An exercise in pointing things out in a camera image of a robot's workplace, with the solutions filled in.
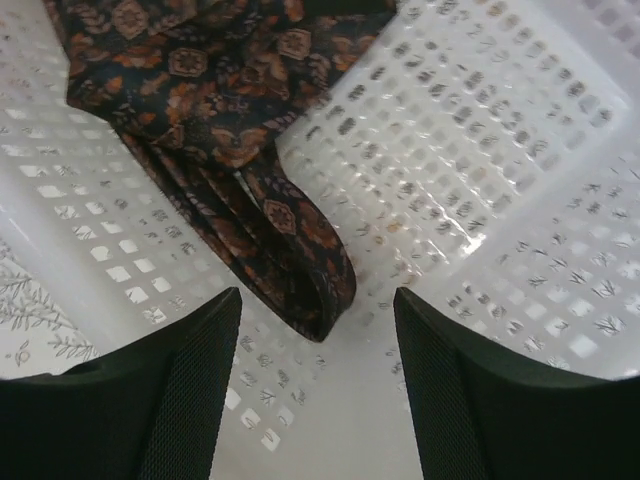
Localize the brown paisley patterned tie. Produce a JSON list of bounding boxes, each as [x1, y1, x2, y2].
[[45, 0, 396, 342]]

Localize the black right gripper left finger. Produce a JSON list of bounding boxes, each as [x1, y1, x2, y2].
[[1, 287, 242, 479]]

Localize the white plastic mesh basket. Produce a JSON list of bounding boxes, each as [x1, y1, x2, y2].
[[1, 1, 639, 479]]

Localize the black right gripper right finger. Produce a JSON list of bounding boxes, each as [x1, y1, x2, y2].
[[394, 288, 639, 480]]

